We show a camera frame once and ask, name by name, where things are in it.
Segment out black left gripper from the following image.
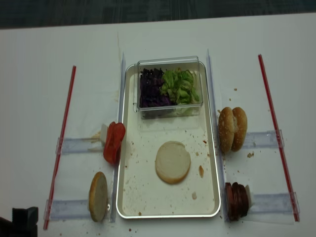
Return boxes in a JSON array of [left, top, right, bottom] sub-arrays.
[[0, 206, 39, 237]]

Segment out red tomato slices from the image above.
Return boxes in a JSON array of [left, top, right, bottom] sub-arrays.
[[103, 121, 126, 164]]

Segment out green lettuce pile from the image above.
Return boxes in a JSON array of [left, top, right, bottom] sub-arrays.
[[160, 68, 200, 105]]

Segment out stack of brown meat patties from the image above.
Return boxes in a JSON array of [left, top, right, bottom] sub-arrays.
[[225, 182, 250, 221]]

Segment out clear lower left pusher track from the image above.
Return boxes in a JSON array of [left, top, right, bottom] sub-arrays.
[[44, 199, 91, 221]]

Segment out clear pusher track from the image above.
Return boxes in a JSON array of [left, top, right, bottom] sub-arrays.
[[56, 138, 103, 155], [242, 130, 284, 149], [248, 192, 300, 214], [44, 199, 91, 221]]

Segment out upright bun bottom slice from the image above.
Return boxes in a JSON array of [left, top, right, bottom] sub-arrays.
[[88, 171, 108, 222]]

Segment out clear upper left pusher track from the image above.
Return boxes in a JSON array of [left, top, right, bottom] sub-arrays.
[[56, 138, 103, 155]]

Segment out white upper left pusher block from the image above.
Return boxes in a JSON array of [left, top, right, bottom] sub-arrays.
[[88, 123, 108, 151]]

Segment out white pusher block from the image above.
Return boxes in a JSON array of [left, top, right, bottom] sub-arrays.
[[88, 123, 108, 151], [245, 185, 253, 210]]

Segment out white metal tray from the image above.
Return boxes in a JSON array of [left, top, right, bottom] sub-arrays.
[[116, 56, 221, 219]]

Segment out bun bottom slice on tray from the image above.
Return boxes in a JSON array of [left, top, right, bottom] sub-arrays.
[[155, 141, 191, 184]]

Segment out purple cabbage pile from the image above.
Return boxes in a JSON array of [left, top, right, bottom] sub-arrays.
[[139, 68, 176, 108]]

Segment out clear plastic salad container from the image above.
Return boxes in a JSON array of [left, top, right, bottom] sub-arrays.
[[134, 56, 203, 119]]

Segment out sesame bun top inner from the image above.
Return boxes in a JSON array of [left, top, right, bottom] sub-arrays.
[[218, 107, 235, 154]]

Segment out sesame bun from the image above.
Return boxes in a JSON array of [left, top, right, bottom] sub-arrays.
[[232, 107, 247, 152], [218, 107, 235, 154]]

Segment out white lower right pusher block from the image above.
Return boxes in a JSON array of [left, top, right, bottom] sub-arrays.
[[245, 185, 253, 210]]

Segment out sesame bun top outer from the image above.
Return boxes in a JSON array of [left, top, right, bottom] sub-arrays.
[[232, 107, 247, 152]]

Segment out clear lower right pusher track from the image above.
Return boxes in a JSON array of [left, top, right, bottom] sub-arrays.
[[248, 192, 300, 214]]

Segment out clear upper right pusher track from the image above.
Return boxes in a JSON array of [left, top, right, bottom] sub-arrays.
[[242, 130, 284, 149]]

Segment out red left guide rail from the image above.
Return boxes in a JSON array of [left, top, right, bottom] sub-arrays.
[[43, 66, 77, 231]]

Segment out red guide rail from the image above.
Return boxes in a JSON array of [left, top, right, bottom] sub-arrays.
[[43, 66, 77, 231], [258, 54, 300, 222]]

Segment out clear left divider rail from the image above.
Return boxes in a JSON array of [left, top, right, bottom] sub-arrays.
[[110, 53, 126, 223]]

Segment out clear divider rail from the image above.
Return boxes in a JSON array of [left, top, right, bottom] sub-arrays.
[[110, 53, 126, 223], [206, 49, 230, 223]]

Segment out clear right divider rail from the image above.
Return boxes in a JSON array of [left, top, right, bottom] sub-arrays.
[[206, 49, 230, 223]]

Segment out red right guide rail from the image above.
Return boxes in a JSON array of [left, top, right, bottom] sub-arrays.
[[258, 54, 300, 222]]

